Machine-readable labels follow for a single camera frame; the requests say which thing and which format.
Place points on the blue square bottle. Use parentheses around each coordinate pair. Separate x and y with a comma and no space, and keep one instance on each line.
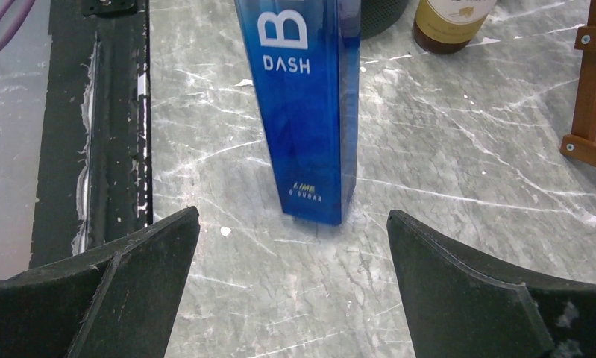
(304,58)

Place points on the brown wooden wine rack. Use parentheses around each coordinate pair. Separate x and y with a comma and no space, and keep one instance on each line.
(580,143)

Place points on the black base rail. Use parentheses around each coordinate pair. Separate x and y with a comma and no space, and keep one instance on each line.
(94,182)

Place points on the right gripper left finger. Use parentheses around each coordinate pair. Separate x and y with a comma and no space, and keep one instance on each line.
(119,299)

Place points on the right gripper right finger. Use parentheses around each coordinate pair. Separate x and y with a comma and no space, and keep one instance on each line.
(461,302)

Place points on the gold capped dark bottle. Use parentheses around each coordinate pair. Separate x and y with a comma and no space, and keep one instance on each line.
(447,26)

